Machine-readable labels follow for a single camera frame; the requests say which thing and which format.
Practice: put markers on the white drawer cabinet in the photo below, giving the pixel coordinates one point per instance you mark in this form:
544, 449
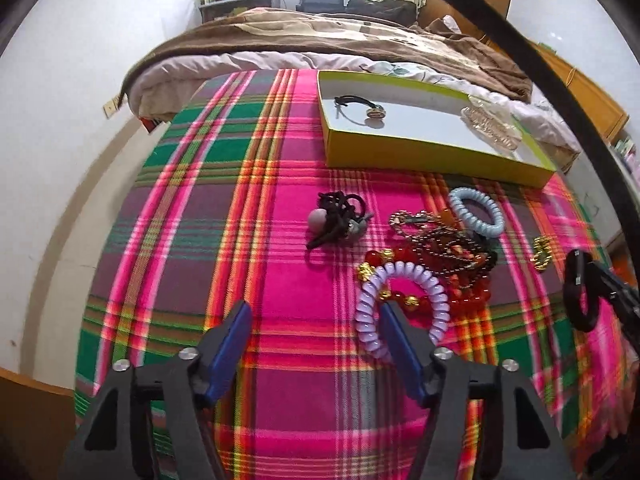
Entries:
595, 195

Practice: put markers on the wall socket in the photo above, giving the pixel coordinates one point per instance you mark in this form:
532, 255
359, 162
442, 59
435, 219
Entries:
111, 109

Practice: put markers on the yellow cardboard box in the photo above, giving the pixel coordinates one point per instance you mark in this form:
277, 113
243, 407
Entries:
400, 150

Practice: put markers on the pink plaid blanket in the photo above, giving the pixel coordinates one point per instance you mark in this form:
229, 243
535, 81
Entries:
300, 285

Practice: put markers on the bed with brown blanket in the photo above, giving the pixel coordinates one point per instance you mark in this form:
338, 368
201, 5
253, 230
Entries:
200, 67

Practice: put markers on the wooden cabinet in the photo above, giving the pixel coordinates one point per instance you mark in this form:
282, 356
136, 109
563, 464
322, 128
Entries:
590, 95

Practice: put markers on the brown wooden furniture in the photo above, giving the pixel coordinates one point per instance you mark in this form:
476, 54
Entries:
30, 425

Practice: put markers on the clear hair claw clip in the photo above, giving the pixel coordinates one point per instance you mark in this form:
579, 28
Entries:
492, 127

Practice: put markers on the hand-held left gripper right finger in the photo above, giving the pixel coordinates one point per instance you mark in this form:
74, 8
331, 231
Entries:
400, 350

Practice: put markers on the small gold clip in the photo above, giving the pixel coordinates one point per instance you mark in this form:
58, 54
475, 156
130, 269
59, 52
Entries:
541, 255

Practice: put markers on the gold leaf hair clip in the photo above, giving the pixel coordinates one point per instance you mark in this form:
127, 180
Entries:
400, 219

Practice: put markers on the stack of small boxes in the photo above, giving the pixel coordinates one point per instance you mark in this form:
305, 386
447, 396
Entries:
627, 155

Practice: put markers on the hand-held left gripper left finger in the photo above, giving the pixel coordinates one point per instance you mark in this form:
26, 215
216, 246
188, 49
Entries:
230, 355

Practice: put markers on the brown blanket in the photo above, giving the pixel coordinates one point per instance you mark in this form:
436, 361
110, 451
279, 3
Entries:
300, 35

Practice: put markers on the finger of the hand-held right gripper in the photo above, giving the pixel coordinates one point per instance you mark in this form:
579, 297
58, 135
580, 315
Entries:
617, 287

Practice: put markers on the brown beaded hair clip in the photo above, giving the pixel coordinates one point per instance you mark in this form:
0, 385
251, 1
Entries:
450, 247

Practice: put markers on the wooden shelf table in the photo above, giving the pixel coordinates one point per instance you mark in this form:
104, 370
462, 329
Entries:
235, 7

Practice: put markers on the dark cloth bag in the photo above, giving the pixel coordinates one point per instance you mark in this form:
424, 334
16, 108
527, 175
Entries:
380, 7

